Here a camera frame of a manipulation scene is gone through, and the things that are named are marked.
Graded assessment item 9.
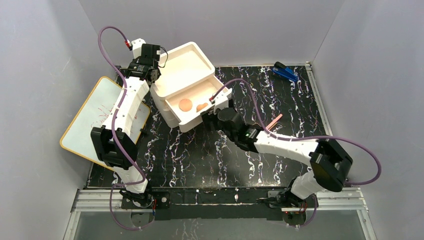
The beige makeup sponge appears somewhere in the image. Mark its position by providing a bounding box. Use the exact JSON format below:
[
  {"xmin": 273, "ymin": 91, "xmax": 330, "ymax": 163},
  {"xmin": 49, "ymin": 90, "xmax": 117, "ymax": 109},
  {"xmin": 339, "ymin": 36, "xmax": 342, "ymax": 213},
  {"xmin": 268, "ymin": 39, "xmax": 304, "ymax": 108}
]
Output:
[{"xmin": 196, "ymin": 102, "xmax": 209, "ymax": 112}]

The white drawer organizer box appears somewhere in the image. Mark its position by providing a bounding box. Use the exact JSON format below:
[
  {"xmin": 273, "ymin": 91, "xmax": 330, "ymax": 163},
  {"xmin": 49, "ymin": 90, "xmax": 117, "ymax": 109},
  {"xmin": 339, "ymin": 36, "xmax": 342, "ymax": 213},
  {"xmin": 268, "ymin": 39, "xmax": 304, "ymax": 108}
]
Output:
[{"xmin": 150, "ymin": 41, "xmax": 229, "ymax": 133}]

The round peach powder puff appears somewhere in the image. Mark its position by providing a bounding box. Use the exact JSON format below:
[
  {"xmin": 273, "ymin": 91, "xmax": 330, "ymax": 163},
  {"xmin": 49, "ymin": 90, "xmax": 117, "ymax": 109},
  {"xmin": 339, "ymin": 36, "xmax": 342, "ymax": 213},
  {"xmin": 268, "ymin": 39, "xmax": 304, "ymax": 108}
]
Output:
[{"xmin": 178, "ymin": 98, "xmax": 193, "ymax": 112}]

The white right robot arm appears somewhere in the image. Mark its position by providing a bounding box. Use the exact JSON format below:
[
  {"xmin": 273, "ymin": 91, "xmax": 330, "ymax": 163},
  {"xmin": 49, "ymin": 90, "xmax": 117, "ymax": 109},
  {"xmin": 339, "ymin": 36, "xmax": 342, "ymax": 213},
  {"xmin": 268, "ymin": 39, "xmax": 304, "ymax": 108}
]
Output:
[{"xmin": 196, "ymin": 93, "xmax": 353, "ymax": 207}]

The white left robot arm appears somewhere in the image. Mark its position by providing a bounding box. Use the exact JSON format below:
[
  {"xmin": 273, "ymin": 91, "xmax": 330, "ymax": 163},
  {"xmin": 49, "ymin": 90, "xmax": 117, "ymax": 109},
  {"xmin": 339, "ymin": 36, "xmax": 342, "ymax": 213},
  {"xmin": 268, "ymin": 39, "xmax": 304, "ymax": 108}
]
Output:
[{"xmin": 90, "ymin": 38, "xmax": 161, "ymax": 194}]

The blue stapler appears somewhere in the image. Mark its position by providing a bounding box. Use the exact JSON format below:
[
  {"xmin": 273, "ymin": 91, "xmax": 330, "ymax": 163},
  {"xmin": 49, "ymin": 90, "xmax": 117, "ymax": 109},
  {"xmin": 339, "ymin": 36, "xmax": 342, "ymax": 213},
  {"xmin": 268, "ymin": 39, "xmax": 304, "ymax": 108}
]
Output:
[{"xmin": 271, "ymin": 61, "xmax": 299, "ymax": 82}]

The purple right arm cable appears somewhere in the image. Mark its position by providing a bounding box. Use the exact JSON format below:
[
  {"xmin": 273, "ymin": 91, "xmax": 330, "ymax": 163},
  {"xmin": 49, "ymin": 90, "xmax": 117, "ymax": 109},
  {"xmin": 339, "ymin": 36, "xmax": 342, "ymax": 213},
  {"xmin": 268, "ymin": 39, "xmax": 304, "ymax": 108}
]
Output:
[{"xmin": 209, "ymin": 78, "xmax": 382, "ymax": 228}]

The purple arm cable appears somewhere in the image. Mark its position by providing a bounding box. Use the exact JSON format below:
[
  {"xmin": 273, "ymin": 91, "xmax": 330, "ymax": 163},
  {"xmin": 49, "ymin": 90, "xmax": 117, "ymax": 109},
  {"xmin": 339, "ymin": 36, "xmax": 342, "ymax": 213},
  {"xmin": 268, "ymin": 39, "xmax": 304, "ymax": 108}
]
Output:
[
  {"xmin": 209, "ymin": 78, "xmax": 382, "ymax": 228},
  {"xmin": 97, "ymin": 25, "xmax": 157, "ymax": 232}
]

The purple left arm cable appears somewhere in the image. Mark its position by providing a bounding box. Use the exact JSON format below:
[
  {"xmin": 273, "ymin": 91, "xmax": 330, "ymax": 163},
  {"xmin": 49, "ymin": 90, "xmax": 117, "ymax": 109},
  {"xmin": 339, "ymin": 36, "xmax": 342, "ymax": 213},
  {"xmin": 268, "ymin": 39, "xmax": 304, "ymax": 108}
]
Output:
[{"xmin": 97, "ymin": 25, "xmax": 157, "ymax": 232}]

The white board yellow frame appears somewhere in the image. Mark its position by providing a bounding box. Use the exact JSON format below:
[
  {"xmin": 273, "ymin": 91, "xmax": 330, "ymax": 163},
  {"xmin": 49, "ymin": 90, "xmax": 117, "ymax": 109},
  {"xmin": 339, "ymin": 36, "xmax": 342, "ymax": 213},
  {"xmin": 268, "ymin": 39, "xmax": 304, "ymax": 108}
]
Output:
[{"xmin": 60, "ymin": 76, "xmax": 151, "ymax": 167}]

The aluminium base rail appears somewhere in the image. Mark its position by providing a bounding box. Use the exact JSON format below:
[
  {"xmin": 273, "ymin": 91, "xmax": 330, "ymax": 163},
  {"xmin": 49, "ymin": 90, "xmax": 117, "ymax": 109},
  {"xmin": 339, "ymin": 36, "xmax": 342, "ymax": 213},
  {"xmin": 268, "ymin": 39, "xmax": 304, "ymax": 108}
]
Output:
[{"xmin": 64, "ymin": 187, "xmax": 377, "ymax": 240}]

